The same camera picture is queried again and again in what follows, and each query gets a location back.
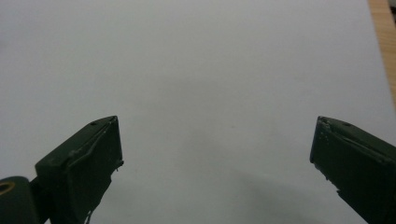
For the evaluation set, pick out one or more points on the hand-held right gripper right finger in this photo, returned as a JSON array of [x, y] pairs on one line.
[[358, 161]]

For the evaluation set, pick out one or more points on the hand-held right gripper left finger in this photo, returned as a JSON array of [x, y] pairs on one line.
[[82, 168]]

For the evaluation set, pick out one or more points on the light wooden table edge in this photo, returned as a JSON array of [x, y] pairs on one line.
[[385, 37]]

